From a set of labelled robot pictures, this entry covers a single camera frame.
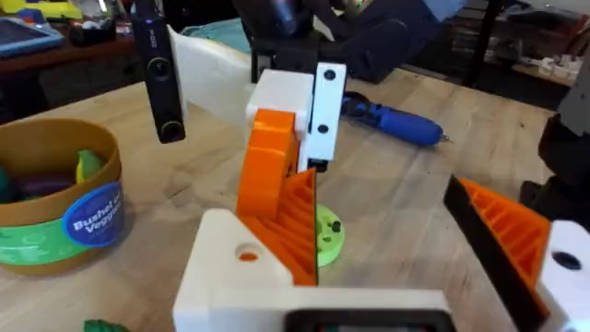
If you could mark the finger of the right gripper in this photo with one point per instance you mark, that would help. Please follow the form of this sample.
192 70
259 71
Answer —
328 106
267 166

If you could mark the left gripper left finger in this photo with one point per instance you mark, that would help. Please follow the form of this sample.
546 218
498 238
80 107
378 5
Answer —
216 258

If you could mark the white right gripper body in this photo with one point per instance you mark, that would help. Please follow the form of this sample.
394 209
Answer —
212 78

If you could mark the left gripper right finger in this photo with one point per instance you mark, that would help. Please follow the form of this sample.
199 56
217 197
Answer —
511 244

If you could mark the blue electric screwdriver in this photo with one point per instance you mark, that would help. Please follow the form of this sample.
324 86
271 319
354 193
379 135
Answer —
396 122

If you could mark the green toy vegetable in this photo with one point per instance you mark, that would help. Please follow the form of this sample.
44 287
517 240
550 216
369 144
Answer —
103 326

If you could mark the person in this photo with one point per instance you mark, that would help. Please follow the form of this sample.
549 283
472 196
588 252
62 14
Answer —
392 37

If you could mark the green disc with holes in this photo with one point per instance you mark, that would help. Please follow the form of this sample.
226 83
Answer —
328 240

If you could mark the black table leg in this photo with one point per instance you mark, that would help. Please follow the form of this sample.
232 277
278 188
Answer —
481 41

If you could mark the brown tub of toy vegetables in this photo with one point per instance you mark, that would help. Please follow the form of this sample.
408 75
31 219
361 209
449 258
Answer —
50 207

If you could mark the yellow box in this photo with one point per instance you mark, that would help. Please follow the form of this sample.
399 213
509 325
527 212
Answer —
41 7

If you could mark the blue flat tray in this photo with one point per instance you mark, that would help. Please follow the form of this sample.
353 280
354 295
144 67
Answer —
23 37

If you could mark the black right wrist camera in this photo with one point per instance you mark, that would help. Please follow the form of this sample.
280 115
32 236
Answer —
159 78

